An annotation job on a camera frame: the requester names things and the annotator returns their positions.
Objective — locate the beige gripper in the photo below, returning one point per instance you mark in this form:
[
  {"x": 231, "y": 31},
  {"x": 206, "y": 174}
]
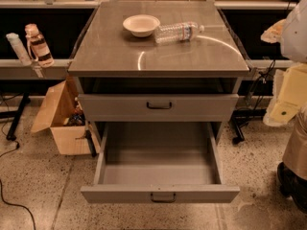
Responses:
[{"x": 295, "y": 35}]

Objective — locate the grey drawer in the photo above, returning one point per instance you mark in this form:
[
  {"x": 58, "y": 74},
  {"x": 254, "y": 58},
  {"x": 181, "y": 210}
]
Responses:
[
  {"x": 158, "y": 108},
  {"x": 159, "y": 163}
]

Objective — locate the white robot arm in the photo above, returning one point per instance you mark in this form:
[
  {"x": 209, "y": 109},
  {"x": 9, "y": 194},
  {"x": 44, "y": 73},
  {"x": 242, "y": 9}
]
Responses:
[{"x": 299, "y": 14}]

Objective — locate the tan robot base cover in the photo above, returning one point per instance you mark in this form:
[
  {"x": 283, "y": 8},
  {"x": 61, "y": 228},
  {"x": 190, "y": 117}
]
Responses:
[{"x": 295, "y": 155}]

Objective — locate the grey metal drawer cabinet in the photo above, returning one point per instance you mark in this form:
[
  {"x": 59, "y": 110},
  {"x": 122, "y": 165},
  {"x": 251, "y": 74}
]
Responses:
[{"x": 111, "y": 60}]

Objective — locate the grey top drawer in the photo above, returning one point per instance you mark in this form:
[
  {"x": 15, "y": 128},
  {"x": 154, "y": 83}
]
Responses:
[{"x": 158, "y": 108}]

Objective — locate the black table leg right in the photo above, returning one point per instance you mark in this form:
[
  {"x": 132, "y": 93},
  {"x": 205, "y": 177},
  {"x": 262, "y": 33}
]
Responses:
[{"x": 240, "y": 118}]

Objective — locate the black table leg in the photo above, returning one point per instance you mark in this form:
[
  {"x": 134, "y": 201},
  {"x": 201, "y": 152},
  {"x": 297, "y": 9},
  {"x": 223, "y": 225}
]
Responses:
[
  {"x": 240, "y": 118},
  {"x": 15, "y": 115}
]

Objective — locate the clear plastic water bottle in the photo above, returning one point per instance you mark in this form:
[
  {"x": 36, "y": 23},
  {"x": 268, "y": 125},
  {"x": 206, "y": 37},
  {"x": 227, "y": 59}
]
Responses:
[{"x": 179, "y": 32}]

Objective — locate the white paper bowl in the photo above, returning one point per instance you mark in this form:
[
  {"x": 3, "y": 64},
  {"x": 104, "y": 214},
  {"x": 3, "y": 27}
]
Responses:
[{"x": 141, "y": 25}]

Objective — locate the open cardboard box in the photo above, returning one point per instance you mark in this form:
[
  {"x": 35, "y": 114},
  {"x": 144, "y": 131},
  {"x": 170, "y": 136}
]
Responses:
[{"x": 57, "y": 107}]

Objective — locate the brown striped bottle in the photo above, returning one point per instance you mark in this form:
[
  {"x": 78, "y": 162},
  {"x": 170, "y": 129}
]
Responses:
[{"x": 37, "y": 46}]

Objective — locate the black table leg left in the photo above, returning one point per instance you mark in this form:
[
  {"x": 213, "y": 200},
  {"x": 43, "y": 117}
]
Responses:
[{"x": 15, "y": 115}]

